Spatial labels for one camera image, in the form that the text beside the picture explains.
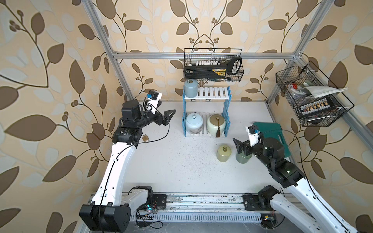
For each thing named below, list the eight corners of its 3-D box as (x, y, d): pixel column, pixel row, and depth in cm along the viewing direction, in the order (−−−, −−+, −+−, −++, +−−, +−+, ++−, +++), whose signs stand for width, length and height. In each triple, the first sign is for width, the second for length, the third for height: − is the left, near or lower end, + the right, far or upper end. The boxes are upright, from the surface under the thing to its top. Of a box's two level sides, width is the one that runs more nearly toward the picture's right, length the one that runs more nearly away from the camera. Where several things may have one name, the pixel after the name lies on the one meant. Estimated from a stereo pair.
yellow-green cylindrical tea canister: (217, 161, 90) (219, 155, 83) (216, 151, 95) (218, 144, 88) (229, 161, 90) (232, 155, 83) (227, 151, 95) (230, 144, 88)
